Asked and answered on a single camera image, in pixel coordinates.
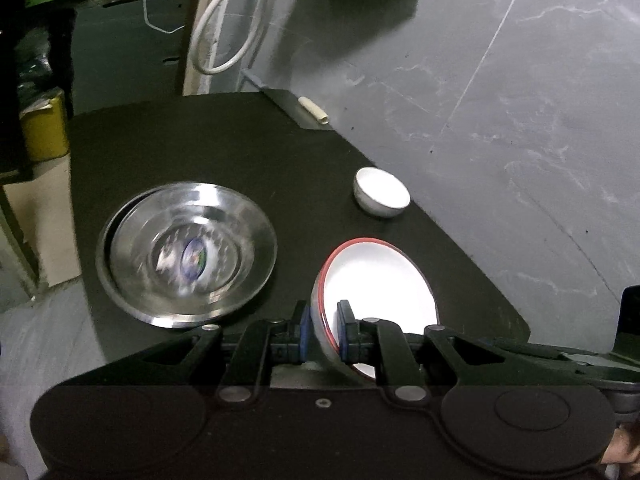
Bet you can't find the white hose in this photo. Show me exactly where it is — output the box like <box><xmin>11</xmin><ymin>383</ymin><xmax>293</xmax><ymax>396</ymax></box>
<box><xmin>189</xmin><ymin>0</ymin><xmax>274</xmax><ymax>75</ymax></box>

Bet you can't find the black cabinet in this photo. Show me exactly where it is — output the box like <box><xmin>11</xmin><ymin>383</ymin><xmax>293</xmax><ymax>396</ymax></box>
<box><xmin>69</xmin><ymin>0</ymin><xmax>202</xmax><ymax>117</ymax></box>

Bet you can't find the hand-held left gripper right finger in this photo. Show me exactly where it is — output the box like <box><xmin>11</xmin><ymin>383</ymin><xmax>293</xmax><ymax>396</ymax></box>
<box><xmin>337</xmin><ymin>300</ymin><xmax>506</xmax><ymax>403</ymax></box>

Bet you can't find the cardboard floor sheet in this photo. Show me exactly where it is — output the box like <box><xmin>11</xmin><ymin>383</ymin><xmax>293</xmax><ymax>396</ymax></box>
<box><xmin>2</xmin><ymin>157</ymin><xmax>84</xmax><ymax>287</ymax></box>

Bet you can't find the kitchen cleaver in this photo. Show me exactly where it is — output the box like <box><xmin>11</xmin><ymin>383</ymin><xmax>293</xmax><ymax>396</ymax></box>
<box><xmin>241</xmin><ymin>69</ymin><xmax>335</xmax><ymax>132</ymax></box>

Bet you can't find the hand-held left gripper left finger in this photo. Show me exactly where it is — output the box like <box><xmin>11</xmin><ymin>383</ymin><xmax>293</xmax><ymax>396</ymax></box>
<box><xmin>65</xmin><ymin>300</ymin><xmax>311</xmax><ymax>403</ymax></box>

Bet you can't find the small white bowl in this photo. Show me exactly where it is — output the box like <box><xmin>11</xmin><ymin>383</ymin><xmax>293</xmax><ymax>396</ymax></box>
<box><xmin>353</xmin><ymin>166</ymin><xmax>411</xmax><ymax>219</ymax></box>

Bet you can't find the yellow plastic canister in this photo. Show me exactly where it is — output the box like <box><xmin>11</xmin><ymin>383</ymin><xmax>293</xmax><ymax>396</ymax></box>
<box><xmin>19</xmin><ymin>92</ymin><xmax>70</xmax><ymax>161</ymax></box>

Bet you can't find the red-rimmed white bowl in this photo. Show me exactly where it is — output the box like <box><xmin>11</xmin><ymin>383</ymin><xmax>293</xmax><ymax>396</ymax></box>
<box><xmin>310</xmin><ymin>237</ymin><xmax>441</xmax><ymax>381</ymax></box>

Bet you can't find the large steel basin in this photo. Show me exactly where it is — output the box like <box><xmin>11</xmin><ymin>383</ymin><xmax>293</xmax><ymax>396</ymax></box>
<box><xmin>94</xmin><ymin>180</ymin><xmax>279</xmax><ymax>330</ymax></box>

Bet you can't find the small white cylinder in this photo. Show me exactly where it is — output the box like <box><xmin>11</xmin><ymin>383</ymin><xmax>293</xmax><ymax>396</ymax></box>
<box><xmin>298</xmin><ymin>95</ymin><xmax>331</xmax><ymax>126</ymax></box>

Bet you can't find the white charging cable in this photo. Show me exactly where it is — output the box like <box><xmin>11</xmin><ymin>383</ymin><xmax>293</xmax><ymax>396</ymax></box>
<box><xmin>142</xmin><ymin>0</ymin><xmax>186</xmax><ymax>34</ymax></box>

